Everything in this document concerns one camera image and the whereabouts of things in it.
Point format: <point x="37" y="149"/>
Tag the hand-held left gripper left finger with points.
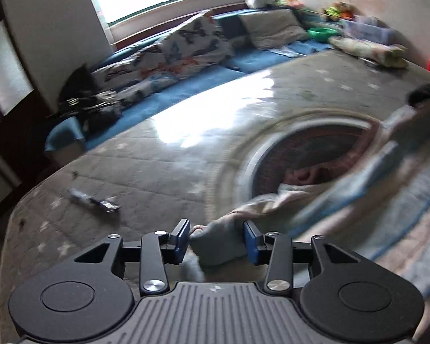
<point x="181" y="240"/>

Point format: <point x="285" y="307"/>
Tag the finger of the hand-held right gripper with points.
<point x="428" y="91"/>

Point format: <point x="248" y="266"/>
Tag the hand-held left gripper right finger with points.
<point x="252" y="243"/>

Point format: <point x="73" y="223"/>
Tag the blue striped towel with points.
<point x="380" y="186"/>

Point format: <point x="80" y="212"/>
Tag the pile of black clothes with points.
<point x="82" y="82"/>

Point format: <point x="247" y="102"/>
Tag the folded pale yellow garment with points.
<point x="372" y="50"/>

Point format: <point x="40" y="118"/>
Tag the clear plastic storage box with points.
<point x="369" y="32"/>

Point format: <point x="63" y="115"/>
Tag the small metal tool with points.
<point x="100" y="202"/>

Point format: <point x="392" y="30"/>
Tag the brown plush toy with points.
<point x="347" y="11"/>

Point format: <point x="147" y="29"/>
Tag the green plastic basin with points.
<point x="320" y="33"/>

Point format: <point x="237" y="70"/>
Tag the blue chair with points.
<point x="62" y="134"/>

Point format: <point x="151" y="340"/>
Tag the pink plush toy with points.
<point x="290" y="3"/>

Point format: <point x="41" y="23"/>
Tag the white pillow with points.
<point x="272" y="27"/>

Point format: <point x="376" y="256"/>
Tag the long butterfly print cushion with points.
<point x="129" y="71"/>

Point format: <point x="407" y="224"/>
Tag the black and white plush toy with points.
<point x="259" y="0"/>

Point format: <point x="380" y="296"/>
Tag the large butterfly print pillow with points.
<point x="193" y="43"/>

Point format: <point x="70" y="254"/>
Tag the dark door with frosted glass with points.
<point x="7" y="125"/>

